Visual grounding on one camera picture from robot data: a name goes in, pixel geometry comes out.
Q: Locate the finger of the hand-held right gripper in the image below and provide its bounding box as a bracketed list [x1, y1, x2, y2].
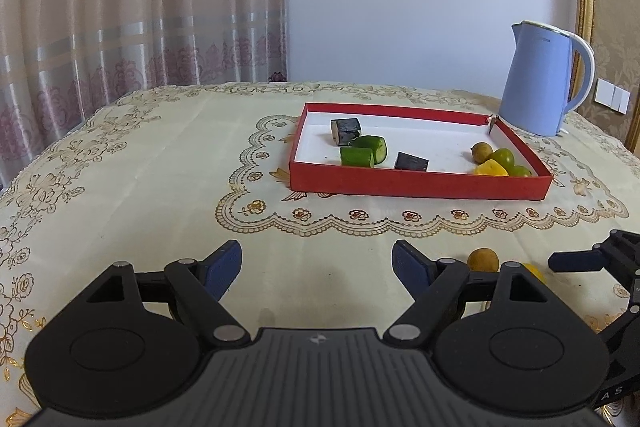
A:
[597, 302, 637, 352]
[548, 246, 608, 273]

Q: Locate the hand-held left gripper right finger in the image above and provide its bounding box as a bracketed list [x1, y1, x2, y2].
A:
[383, 239, 549, 348]

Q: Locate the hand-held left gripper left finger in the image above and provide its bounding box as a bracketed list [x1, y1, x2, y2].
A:
[86, 239, 252, 349]

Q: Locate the yellow fruit piece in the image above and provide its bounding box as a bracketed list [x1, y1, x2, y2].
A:
[473, 160, 510, 176]
[520, 262, 546, 286]

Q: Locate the red cardboard box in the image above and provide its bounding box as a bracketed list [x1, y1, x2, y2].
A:
[289, 102, 554, 202]

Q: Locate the purple eggplant piece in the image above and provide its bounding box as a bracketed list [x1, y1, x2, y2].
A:
[330, 118, 363, 145]
[393, 151, 430, 172]

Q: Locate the green cucumber piece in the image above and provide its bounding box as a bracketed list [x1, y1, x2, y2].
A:
[340, 147, 376, 168]
[350, 135, 388, 166]

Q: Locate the cream gold-patterned tablecloth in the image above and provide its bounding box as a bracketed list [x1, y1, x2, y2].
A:
[0, 81, 640, 427]

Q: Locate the light blue electric kettle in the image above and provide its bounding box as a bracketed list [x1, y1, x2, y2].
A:
[500, 21, 596, 138]

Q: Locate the pink floral curtain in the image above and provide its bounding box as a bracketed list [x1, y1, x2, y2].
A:
[0, 0, 290, 180]

